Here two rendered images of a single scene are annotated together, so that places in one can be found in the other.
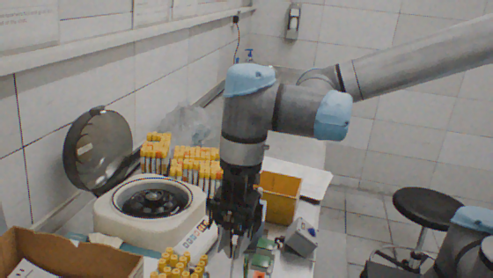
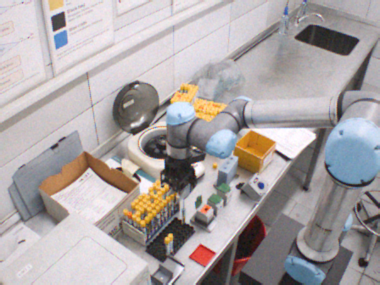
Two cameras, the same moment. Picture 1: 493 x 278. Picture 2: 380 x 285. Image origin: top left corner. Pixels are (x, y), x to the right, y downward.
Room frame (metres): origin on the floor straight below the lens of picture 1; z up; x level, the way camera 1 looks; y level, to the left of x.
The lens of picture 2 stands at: (-0.14, -0.36, 2.00)
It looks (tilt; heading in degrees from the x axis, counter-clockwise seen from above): 40 degrees down; 25
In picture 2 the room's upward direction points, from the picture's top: 1 degrees clockwise
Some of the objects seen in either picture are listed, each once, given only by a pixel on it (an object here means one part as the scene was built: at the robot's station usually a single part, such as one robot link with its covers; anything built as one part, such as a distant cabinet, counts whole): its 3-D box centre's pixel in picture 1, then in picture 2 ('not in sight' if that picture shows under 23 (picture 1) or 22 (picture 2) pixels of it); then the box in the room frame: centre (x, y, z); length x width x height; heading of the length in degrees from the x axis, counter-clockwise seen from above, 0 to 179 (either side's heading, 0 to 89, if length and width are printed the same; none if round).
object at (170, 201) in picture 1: (153, 206); (163, 148); (0.88, 0.22, 0.97); 0.15 x 0.15 x 0.07
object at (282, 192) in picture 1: (275, 197); (254, 152); (1.06, -0.11, 0.92); 0.13 x 0.13 x 0.10; 77
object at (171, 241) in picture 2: not in sight; (170, 231); (0.54, 0.02, 0.93); 0.17 x 0.09 x 0.11; 170
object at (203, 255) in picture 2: not in sight; (203, 254); (0.54, -0.11, 0.88); 0.07 x 0.07 x 0.01; 80
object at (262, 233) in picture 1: (255, 225); (227, 172); (0.90, -0.05, 0.92); 0.10 x 0.07 x 0.10; 176
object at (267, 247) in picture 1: (265, 254); (224, 193); (0.81, -0.07, 0.91); 0.05 x 0.04 x 0.07; 80
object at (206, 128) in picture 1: (195, 120); (227, 70); (1.60, 0.23, 0.94); 0.20 x 0.17 x 0.14; 151
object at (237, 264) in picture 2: not in sight; (226, 255); (0.99, -0.07, 0.22); 0.38 x 0.37 x 0.44; 170
